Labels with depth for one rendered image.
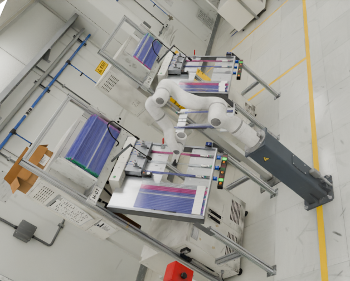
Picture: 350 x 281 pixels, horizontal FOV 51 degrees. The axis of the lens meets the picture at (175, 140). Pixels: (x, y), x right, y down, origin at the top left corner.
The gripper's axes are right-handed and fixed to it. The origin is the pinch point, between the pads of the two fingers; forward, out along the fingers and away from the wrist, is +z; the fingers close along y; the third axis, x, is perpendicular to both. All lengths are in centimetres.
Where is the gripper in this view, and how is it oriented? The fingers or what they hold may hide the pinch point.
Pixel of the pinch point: (174, 163)
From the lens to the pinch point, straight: 290.9
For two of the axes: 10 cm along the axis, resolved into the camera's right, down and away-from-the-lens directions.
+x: 9.6, 2.6, -0.5
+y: -2.2, 6.8, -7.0
